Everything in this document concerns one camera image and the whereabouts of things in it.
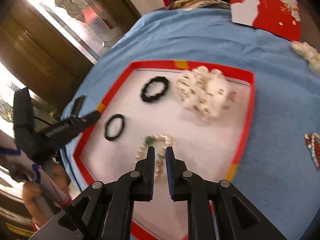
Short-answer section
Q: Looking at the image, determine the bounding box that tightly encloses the white pearl bracelet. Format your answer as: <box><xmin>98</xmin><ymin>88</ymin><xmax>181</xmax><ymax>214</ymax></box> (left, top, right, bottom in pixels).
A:
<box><xmin>134</xmin><ymin>133</ymin><xmax>175</xmax><ymax>181</ymax></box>

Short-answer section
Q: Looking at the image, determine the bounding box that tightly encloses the thin black hair tie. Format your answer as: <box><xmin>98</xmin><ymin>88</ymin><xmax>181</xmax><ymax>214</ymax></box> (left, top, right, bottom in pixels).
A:
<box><xmin>103</xmin><ymin>114</ymin><xmax>125</xmax><ymax>142</ymax></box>

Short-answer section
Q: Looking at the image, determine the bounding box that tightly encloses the black wavy hair tie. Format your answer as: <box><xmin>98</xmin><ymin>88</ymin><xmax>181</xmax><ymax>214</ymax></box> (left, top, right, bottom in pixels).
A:
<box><xmin>140</xmin><ymin>76</ymin><xmax>170</xmax><ymax>104</ymax></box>

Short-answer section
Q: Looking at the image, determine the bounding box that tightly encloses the white cherry print scrunchie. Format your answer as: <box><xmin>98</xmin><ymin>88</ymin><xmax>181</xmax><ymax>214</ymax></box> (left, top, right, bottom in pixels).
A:
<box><xmin>175</xmin><ymin>66</ymin><xmax>236</xmax><ymax>122</ymax></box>

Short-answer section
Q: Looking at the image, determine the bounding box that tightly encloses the pink striped scrunchie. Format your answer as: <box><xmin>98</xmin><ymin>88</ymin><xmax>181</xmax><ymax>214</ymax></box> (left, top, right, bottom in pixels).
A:
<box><xmin>304</xmin><ymin>132</ymin><xmax>320</xmax><ymax>170</ymax></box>

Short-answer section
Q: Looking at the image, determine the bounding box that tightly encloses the red jewelry tray box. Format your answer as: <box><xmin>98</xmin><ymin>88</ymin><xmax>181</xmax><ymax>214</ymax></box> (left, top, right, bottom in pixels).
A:
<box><xmin>72</xmin><ymin>60</ymin><xmax>256</xmax><ymax>240</ymax></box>

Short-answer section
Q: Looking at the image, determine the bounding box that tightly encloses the person left hand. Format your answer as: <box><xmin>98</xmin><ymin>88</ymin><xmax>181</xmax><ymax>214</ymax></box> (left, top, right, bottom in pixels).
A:
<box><xmin>22</xmin><ymin>159</ymin><xmax>70</xmax><ymax>231</ymax></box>

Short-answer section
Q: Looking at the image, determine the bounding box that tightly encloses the black smartphone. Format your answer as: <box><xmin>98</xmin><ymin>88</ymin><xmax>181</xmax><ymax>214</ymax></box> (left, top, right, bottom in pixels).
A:
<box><xmin>71</xmin><ymin>95</ymin><xmax>86</xmax><ymax>117</ymax></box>

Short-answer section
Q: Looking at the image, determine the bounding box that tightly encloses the blue towel cloth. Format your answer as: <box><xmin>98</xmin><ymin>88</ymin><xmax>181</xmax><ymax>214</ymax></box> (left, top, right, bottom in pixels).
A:
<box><xmin>61</xmin><ymin>9</ymin><xmax>319</xmax><ymax>239</ymax></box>

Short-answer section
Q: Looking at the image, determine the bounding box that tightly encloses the cream fluffy scrunchie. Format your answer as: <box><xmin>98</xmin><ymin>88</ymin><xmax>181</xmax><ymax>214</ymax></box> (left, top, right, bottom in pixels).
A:
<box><xmin>291</xmin><ymin>41</ymin><xmax>320</xmax><ymax>77</ymax></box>

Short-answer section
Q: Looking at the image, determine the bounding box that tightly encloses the red box lid with cat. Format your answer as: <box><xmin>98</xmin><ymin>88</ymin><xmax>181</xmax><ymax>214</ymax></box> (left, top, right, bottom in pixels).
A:
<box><xmin>230</xmin><ymin>0</ymin><xmax>300</xmax><ymax>41</ymax></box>

